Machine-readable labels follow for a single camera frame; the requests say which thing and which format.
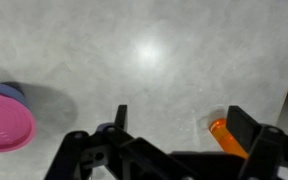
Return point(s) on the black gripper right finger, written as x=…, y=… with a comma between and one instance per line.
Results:
x=267, y=150

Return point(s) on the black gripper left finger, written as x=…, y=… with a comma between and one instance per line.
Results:
x=74, y=153

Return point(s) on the pink plastic plate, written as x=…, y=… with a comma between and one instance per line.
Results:
x=4, y=123

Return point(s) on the blue bowl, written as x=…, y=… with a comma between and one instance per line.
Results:
x=9, y=90

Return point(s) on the orange translucent cylinder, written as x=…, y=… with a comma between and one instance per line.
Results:
x=225, y=138

